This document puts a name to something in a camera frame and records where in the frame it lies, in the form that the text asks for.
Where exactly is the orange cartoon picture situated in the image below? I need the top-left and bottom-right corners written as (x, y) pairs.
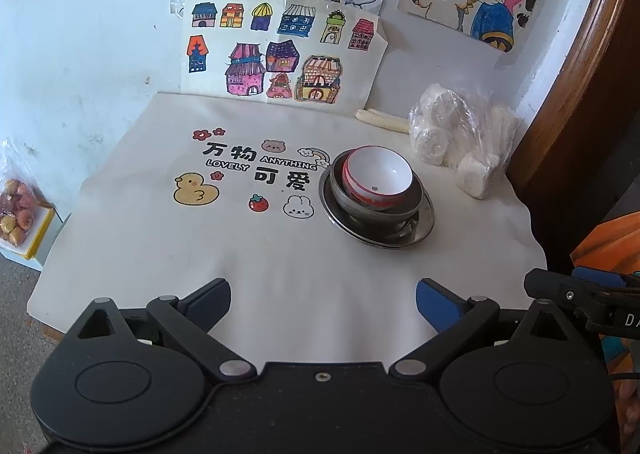
top-left (570, 211), bottom-right (640, 281)

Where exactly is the plain steel plate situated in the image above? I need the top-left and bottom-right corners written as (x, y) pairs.
top-left (319, 161), bottom-right (436, 250)

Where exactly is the steel bowl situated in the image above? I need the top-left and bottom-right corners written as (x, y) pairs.
top-left (330, 150), bottom-right (425, 229)

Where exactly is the house drawing sheet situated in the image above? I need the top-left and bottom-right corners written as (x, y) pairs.
top-left (179, 0), bottom-right (390, 110)

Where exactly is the bag of round snacks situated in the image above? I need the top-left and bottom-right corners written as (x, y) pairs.
top-left (0, 137), bottom-right (56, 247)

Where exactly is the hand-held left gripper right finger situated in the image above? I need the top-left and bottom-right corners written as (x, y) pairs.
top-left (389, 278), bottom-right (576, 381)

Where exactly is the plastic bag of white rolls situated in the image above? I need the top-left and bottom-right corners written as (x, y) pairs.
top-left (409, 83), bottom-right (521, 200)

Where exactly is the printed canvas cloth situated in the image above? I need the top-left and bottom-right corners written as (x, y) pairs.
top-left (27, 92), bottom-right (548, 365)

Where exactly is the cream paper roll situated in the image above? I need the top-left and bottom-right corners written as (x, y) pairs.
top-left (356, 110), bottom-right (409, 134)
top-left (367, 108), bottom-right (410, 128)

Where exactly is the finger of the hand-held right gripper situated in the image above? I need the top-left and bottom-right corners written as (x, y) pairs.
top-left (524, 269), bottom-right (608, 318)
top-left (571, 267), bottom-right (640, 289)

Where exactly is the wooden furniture frame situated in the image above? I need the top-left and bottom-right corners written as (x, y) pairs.
top-left (510, 0), bottom-right (640, 275)

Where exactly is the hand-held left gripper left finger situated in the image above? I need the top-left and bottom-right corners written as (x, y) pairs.
top-left (75, 278), bottom-right (256, 381)

